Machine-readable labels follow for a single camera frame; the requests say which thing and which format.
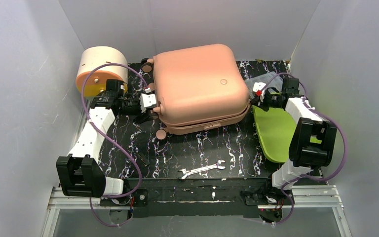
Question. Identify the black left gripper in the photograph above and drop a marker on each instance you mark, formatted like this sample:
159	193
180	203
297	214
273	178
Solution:
138	110

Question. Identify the pink hard-shell suitcase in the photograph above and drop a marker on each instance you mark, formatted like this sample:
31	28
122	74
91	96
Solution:
197	89

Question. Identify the silver open-end wrench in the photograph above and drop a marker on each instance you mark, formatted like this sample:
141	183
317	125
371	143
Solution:
218	165

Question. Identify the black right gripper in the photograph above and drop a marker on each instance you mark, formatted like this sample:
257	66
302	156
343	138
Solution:
265	100

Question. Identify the black spring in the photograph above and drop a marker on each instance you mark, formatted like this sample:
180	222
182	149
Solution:
143	159

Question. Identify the clear plastic screw box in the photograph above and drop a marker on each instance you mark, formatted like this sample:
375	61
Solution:
275	81

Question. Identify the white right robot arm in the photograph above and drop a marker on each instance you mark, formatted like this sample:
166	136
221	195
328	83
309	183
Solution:
313	139

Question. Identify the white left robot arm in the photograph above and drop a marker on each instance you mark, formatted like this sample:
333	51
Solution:
78	172

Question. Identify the green plastic tray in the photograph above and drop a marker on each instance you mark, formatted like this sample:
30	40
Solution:
276	127

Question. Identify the cream cylindrical drum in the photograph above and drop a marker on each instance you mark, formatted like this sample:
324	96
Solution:
94	57

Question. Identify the aluminium frame rail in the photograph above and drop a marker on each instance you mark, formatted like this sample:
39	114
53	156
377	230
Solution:
59	201

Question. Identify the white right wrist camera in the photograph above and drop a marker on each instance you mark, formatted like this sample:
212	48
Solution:
258	88

